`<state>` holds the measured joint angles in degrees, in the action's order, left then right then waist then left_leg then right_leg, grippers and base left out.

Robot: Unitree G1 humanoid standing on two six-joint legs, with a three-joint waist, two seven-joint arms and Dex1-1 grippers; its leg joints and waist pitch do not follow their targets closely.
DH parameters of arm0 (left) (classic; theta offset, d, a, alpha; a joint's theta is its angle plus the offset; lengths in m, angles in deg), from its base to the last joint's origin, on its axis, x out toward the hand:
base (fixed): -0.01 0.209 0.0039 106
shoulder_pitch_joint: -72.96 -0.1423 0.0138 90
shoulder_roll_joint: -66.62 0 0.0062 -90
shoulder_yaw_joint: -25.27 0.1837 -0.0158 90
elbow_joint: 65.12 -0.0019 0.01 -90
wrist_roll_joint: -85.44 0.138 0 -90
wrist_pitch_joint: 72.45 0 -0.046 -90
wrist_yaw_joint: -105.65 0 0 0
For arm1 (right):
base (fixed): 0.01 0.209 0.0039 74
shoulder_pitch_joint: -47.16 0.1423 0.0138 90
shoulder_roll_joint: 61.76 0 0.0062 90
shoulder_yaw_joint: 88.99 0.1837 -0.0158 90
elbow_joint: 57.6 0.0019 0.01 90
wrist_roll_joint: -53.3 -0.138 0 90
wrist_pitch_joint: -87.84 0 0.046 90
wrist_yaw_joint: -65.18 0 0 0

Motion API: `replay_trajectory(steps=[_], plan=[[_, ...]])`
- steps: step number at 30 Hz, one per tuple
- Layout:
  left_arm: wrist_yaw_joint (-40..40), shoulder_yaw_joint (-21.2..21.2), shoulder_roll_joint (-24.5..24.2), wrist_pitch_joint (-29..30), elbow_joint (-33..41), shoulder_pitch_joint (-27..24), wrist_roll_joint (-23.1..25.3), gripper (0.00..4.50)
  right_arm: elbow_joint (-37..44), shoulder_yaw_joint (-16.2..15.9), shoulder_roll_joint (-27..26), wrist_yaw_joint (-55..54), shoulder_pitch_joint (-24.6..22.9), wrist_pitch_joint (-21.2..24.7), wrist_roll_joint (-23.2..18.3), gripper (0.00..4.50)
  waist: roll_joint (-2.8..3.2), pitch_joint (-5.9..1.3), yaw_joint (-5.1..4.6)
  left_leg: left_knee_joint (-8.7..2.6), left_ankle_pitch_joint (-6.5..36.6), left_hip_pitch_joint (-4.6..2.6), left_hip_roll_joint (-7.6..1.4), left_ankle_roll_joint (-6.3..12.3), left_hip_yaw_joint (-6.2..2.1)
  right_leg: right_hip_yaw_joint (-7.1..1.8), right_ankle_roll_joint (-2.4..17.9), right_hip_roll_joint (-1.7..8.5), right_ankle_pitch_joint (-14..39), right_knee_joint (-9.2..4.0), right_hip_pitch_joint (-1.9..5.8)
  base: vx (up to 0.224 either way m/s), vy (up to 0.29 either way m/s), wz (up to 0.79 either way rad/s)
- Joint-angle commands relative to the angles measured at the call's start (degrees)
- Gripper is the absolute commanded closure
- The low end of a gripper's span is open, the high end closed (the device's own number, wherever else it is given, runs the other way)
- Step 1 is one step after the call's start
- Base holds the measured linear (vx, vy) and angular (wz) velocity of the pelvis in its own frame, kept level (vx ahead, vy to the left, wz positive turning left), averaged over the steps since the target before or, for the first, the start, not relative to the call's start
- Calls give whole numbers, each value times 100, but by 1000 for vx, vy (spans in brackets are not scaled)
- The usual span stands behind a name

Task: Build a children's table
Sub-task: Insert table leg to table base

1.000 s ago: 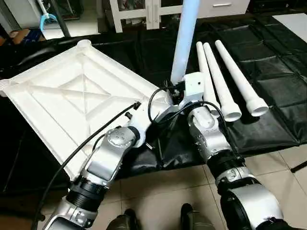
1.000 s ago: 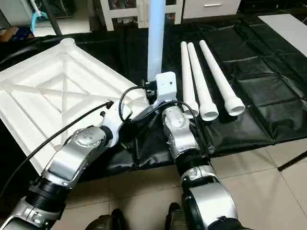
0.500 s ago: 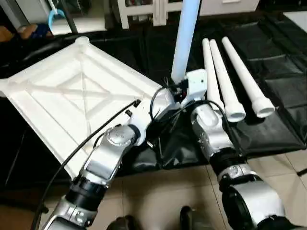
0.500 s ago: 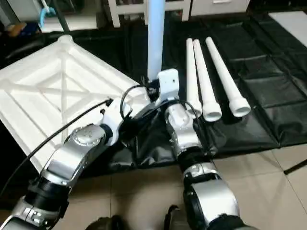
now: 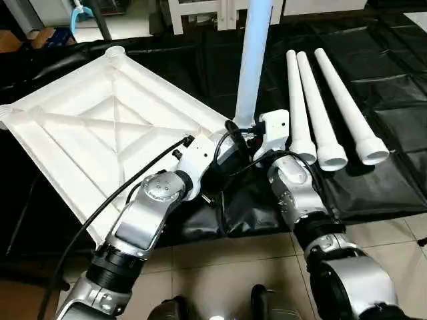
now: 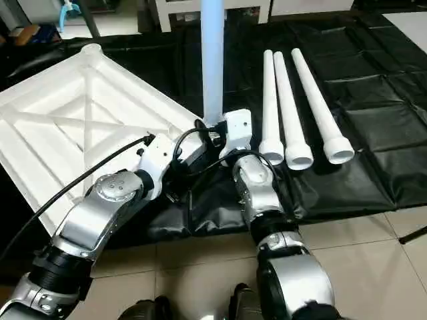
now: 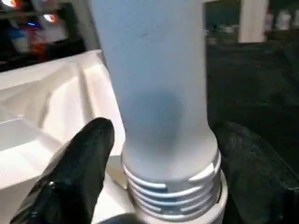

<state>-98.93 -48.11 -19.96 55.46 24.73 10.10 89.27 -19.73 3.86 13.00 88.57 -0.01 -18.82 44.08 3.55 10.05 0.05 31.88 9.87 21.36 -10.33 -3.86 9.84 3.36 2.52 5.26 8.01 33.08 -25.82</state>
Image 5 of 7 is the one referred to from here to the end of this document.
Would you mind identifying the white plastic table leg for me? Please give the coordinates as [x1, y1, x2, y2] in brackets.
[233, 0, 275, 132]
[285, 49, 318, 166]
[296, 51, 350, 173]
[313, 47, 390, 167]

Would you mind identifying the white plastic table top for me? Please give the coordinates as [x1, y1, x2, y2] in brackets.
[0, 45, 232, 249]

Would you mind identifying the black left robot foot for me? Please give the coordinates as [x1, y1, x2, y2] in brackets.
[146, 296, 195, 320]

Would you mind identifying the black robot foot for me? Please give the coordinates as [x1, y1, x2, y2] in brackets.
[250, 285, 295, 320]
[146, 296, 195, 320]

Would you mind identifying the black right robot foot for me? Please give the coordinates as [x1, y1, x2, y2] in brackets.
[250, 285, 295, 320]

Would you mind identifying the white drawer cabinet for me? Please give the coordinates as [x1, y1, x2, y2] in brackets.
[283, 0, 369, 16]
[166, 0, 285, 35]

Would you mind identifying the black work mat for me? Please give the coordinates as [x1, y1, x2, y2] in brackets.
[0, 12, 427, 269]

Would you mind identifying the light blue hanger hook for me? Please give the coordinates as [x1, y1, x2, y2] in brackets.
[69, 0, 95, 38]

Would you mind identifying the small blue box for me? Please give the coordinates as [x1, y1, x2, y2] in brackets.
[29, 25, 75, 49]

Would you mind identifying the cardboard box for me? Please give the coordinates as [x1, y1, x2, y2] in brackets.
[0, 29, 25, 55]

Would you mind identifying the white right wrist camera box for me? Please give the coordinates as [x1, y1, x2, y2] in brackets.
[253, 109, 292, 162]

